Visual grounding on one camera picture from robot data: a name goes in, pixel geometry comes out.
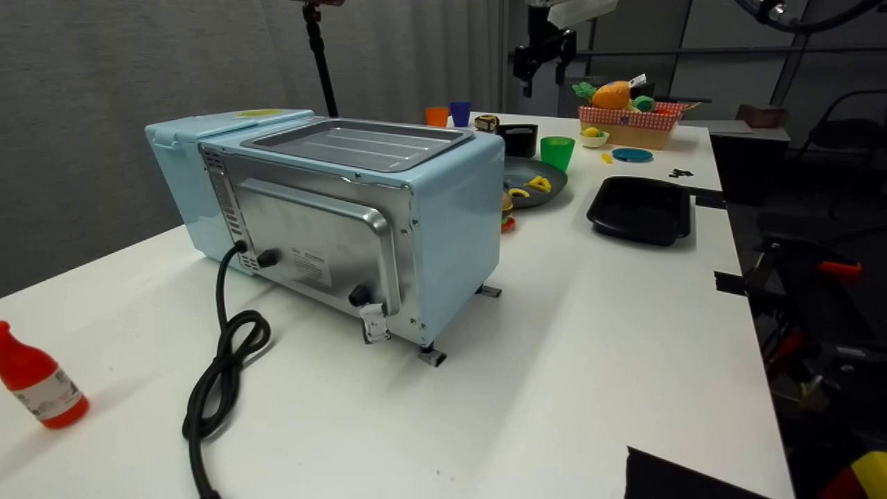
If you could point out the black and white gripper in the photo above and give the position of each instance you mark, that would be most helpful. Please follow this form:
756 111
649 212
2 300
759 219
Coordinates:
552 33

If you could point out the green plastic cup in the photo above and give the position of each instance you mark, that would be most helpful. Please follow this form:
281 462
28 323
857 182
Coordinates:
555 151

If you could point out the black cup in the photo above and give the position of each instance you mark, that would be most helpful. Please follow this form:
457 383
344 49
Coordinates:
519 139

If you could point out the blue plastic cup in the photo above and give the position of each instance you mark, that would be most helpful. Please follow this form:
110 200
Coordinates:
461 111

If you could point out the orange plastic cup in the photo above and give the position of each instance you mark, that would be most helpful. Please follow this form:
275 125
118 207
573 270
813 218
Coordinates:
436 115

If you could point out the grey round plate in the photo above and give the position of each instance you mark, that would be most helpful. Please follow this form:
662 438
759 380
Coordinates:
534 183

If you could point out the teal round lid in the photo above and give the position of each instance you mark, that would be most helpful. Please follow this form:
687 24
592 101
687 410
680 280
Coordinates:
634 155

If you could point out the pink toy food basket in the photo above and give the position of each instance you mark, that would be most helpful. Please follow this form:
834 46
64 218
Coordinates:
648 129

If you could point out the black plastic tray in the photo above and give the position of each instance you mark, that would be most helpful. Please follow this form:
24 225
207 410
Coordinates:
649 212

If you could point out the light blue toaster oven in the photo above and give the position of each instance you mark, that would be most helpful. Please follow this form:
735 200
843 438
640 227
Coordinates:
394 225

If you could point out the red plastic bottle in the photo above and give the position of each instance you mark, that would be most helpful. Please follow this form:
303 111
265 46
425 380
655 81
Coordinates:
41 383

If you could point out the black camera tripod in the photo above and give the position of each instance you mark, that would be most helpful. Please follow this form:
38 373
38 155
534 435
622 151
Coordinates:
311 15

